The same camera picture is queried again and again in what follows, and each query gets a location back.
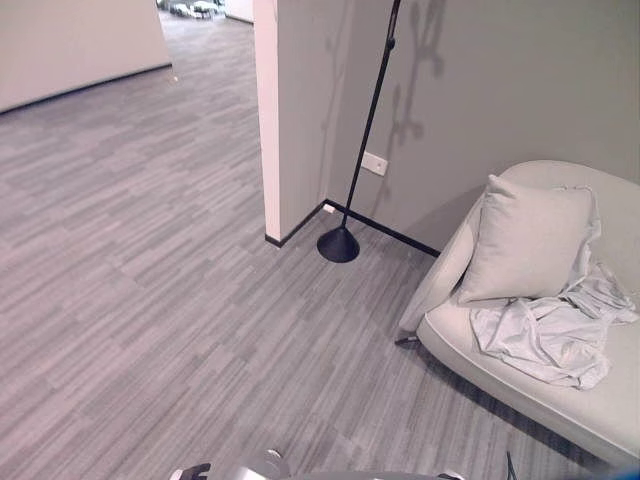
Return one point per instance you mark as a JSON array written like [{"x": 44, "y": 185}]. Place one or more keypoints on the black clothes rack stand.
[{"x": 338, "y": 244}]

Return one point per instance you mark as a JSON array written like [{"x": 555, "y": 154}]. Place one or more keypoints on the light grey square cushion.
[{"x": 527, "y": 245}]

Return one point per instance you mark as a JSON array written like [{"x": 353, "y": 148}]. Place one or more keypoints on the small white floor outlet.
[{"x": 328, "y": 208}]

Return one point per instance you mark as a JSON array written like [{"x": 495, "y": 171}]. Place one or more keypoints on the light grey sofa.
[{"x": 530, "y": 400}]

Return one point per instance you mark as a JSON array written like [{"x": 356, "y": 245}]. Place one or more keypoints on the white wall socket plate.
[{"x": 374, "y": 162}]

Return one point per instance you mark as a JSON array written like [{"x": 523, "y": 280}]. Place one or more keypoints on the light grey crumpled garment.
[{"x": 545, "y": 337}]

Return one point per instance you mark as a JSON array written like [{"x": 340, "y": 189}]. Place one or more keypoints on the black sofa leg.
[{"x": 407, "y": 340}]

